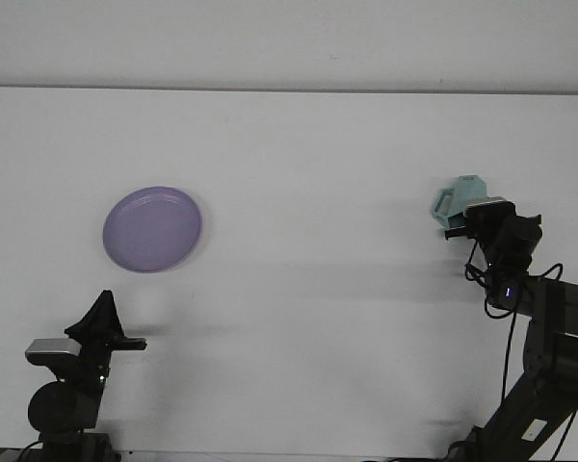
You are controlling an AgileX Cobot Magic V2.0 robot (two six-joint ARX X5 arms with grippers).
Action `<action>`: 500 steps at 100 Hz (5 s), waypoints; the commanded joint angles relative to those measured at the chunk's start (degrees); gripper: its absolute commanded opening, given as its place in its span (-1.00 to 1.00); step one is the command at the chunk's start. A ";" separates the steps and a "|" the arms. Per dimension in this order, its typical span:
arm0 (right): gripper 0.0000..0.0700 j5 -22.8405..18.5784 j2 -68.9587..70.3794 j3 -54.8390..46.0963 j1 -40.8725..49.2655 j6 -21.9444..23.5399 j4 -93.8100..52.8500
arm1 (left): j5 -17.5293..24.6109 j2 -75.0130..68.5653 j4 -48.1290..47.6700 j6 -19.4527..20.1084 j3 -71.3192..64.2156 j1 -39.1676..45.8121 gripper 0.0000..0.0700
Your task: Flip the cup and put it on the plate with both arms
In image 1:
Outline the pale blue faceted cup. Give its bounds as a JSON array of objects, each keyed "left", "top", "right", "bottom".
[{"left": 430, "top": 174, "right": 487, "bottom": 230}]

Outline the purple round plate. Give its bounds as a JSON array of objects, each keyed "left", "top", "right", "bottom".
[{"left": 102, "top": 186, "right": 205, "bottom": 274}]

